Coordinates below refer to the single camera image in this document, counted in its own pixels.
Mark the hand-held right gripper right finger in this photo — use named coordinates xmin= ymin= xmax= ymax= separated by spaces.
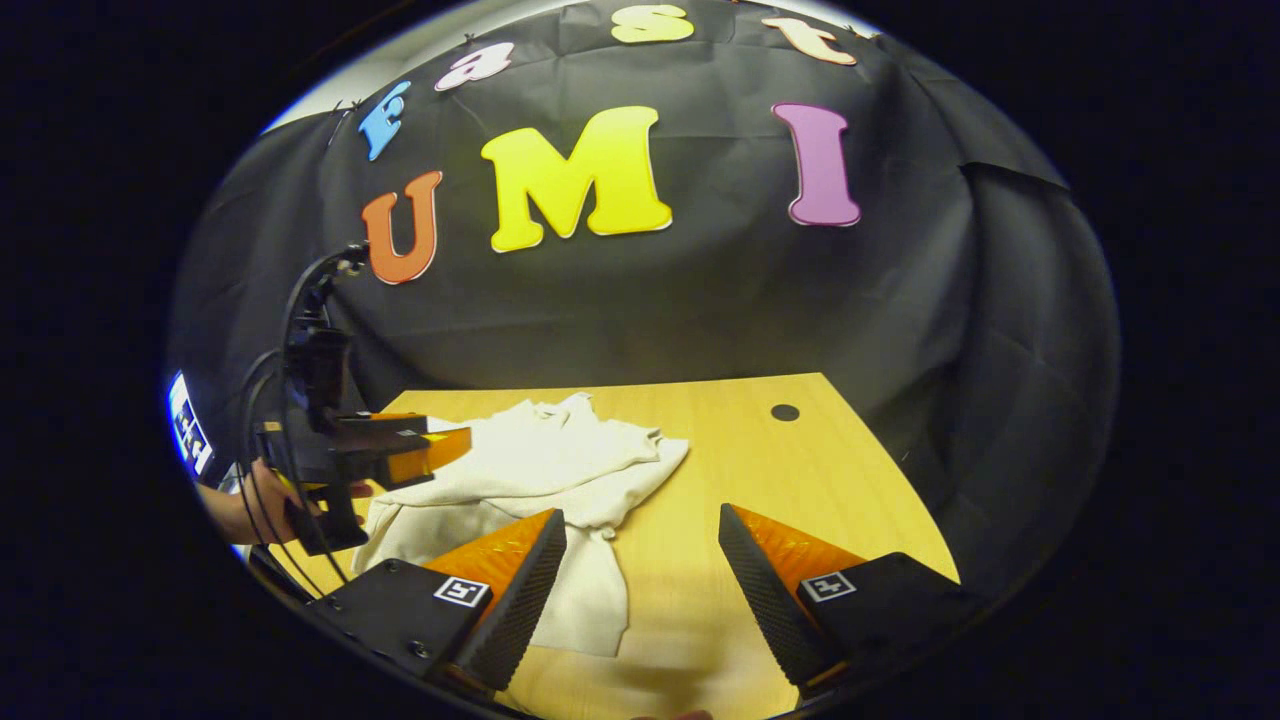
xmin=718 ymin=503 xmax=986 ymax=701

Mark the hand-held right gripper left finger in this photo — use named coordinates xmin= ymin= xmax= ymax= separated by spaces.
xmin=305 ymin=508 xmax=568 ymax=693

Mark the cream sweatshirt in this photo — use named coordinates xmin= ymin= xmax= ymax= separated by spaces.
xmin=350 ymin=392 xmax=691 ymax=658

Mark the computer monitor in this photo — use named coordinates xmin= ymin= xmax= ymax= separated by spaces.
xmin=168 ymin=372 xmax=214 ymax=478

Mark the black backdrop cloth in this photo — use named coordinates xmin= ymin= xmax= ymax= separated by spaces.
xmin=165 ymin=0 xmax=1121 ymax=601

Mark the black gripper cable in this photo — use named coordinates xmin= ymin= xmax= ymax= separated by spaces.
xmin=236 ymin=345 xmax=351 ymax=601

